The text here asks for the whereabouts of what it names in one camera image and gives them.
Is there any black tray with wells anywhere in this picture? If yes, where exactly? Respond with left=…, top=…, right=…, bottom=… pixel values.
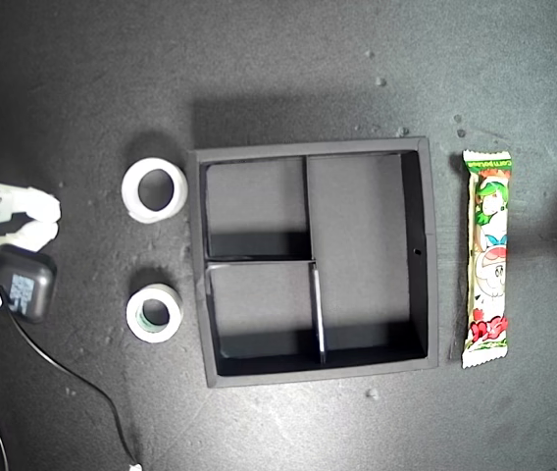
left=187, top=135, right=440, bottom=390

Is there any green printed snack bar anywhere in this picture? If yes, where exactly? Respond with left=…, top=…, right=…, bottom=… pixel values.
left=460, top=149, right=514, bottom=370

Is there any black camera box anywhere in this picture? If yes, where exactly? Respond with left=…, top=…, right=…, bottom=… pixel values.
left=0, top=244, right=59, bottom=325

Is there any small white tape roll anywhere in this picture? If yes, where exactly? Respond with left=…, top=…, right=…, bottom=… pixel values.
left=126, top=283, right=183, bottom=344

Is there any large white tape roll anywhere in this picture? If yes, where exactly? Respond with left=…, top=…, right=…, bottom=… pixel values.
left=121, top=157, right=190, bottom=226

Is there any black camera cable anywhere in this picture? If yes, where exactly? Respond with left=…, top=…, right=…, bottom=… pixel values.
left=6, top=306, right=143, bottom=471

